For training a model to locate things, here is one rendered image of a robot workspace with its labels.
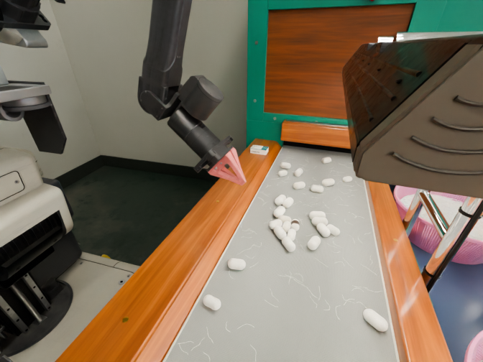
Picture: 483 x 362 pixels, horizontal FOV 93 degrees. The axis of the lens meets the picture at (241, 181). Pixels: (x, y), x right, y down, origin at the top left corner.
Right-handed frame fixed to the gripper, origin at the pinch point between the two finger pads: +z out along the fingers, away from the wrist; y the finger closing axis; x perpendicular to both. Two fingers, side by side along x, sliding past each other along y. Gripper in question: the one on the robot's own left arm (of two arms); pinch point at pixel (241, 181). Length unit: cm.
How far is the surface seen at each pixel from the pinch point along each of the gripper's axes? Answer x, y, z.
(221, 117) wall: 59, 129, -34
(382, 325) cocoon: -11.5, -16.8, 27.3
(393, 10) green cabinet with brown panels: -45, 51, -3
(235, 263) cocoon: 4.5, -14.0, 9.4
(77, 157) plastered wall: 179, 93, -106
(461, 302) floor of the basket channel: -17.6, -0.9, 46.1
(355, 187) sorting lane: -10.1, 26.3, 27.2
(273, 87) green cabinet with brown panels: -6, 51, -13
